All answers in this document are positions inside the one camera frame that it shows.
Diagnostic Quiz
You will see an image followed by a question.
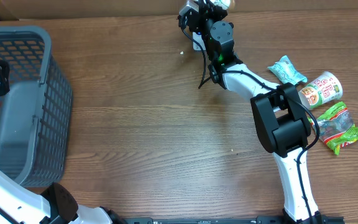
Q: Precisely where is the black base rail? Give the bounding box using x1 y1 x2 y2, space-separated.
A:
116 216 345 224

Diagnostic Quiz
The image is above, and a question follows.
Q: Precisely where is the cup noodles container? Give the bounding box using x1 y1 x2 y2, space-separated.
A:
298 72 343 110

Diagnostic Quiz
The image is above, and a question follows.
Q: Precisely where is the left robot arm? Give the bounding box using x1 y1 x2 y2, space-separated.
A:
0 56 121 223

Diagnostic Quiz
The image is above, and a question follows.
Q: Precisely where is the grey plastic mesh basket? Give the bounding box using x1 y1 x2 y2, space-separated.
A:
0 26 73 187

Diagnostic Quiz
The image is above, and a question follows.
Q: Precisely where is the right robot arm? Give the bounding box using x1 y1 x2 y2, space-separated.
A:
178 0 324 223

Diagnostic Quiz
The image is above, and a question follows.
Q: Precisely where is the white barcode scanner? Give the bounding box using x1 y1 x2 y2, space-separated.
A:
192 32 205 52

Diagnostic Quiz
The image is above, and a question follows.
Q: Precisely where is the green snack packet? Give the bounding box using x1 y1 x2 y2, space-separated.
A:
316 101 358 155

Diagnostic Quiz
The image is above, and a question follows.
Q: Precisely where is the teal white pouch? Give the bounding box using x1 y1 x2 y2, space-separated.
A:
267 55 308 86

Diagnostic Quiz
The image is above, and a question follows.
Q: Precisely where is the white tube gold cap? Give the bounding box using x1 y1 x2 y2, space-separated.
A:
211 0 236 10

